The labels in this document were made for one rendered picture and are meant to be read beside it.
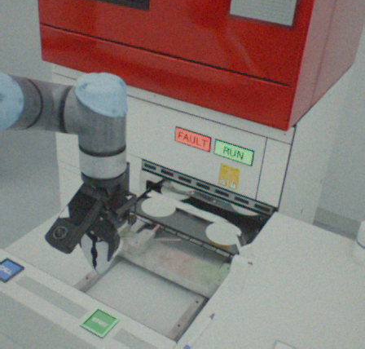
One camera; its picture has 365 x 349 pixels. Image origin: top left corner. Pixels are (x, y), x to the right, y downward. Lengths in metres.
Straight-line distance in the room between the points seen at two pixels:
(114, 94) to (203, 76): 0.56
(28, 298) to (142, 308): 0.30
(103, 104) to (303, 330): 0.61
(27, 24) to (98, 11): 2.55
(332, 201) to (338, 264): 1.81
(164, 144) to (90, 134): 0.72
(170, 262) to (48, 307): 0.36
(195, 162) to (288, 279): 0.46
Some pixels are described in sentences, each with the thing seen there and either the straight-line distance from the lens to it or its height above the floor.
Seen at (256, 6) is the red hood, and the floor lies 1.50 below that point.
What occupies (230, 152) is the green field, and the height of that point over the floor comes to 1.10.
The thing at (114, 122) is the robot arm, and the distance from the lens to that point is 0.70.
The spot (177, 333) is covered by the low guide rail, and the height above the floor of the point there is 0.85.
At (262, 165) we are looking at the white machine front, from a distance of 1.29.
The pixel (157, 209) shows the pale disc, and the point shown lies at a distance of 1.39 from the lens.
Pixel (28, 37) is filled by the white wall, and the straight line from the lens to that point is 3.92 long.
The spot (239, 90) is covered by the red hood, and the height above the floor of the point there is 1.30.
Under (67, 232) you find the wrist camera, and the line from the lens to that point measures 0.75.
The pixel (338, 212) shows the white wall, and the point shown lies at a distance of 3.04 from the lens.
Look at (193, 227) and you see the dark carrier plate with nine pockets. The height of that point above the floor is 0.90.
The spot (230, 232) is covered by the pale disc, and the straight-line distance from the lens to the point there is 1.33.
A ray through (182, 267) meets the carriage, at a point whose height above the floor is 0.88.
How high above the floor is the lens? 1.70
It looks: 30 degrees down
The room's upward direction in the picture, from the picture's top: 5 degrees clockwise
